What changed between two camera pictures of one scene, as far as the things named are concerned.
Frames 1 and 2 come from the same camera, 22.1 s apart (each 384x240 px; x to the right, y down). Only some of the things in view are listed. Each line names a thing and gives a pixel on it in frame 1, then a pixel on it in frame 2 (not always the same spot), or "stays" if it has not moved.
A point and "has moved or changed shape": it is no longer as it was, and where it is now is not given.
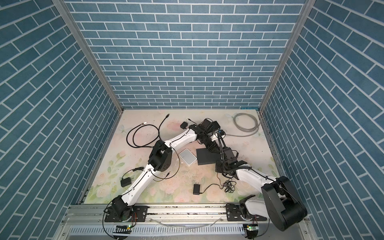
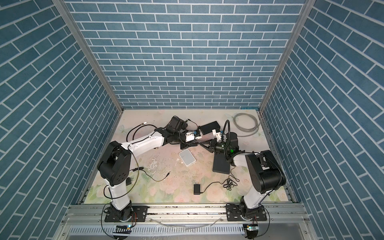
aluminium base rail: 170,222 stays
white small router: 187,156 stays
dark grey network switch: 205,156 has moved or changed shape
